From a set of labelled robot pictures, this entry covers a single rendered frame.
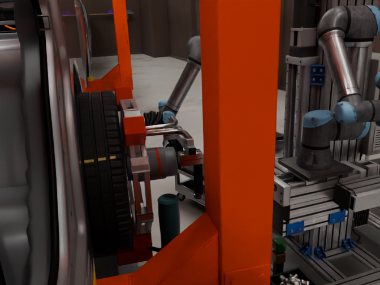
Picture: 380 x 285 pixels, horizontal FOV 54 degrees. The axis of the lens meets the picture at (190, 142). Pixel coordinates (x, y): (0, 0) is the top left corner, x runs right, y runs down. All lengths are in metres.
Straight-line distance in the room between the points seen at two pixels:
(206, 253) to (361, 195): 0.81
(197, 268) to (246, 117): 0.46
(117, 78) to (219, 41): 4.27
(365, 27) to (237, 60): 0.77
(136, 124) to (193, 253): 0.48
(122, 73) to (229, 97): 4.23
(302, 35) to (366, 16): 0.31
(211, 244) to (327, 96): 0.98
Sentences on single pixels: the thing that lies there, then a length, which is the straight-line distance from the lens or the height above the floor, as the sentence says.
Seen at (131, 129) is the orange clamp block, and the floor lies 1.09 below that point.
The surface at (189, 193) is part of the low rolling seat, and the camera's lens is 2.92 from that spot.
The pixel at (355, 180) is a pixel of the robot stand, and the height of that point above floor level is 0.74.
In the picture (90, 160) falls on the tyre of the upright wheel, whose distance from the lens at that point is 1.28.
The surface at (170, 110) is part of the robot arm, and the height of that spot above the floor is 0.99.
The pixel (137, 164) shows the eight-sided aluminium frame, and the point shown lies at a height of 0.96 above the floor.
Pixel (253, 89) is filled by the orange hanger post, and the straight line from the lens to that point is 0.95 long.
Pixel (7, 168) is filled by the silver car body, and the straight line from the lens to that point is 1.14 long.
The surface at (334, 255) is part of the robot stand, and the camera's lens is 2.20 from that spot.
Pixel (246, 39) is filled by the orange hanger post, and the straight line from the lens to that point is 0.93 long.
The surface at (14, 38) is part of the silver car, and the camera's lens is 3.94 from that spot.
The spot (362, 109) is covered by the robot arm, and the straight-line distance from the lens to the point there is 1.37.
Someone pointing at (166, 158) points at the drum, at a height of 0.89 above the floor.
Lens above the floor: 1.45
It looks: 19 degrees down
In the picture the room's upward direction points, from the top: 2 degrees counter-clockwise
